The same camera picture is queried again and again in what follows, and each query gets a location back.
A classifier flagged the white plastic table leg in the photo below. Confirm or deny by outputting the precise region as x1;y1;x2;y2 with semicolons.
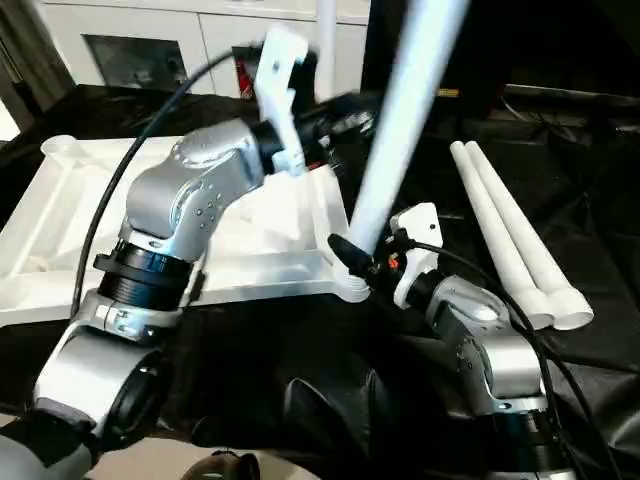
314;0;339;53
344;0;472;283
463;138;596;332
449;140;557;331

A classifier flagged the red carton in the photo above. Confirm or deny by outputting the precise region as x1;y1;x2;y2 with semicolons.
234;58;251;96

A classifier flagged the black plastic mat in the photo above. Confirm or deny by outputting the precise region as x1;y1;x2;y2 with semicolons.
0;85;640;480

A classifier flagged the white cabinet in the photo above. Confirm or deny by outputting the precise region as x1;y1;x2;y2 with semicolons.
38;0;372;103

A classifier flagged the grey metal bar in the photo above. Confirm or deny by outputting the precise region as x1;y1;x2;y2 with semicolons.
500;84;640;104

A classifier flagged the black left robot foot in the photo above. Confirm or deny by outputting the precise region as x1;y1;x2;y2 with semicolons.
193;450;263;480

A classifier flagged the grey curtain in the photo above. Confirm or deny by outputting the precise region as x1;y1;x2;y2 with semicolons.
0;0;77;143

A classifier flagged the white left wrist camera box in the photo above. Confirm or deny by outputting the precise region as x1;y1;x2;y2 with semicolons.
253;24;312;177

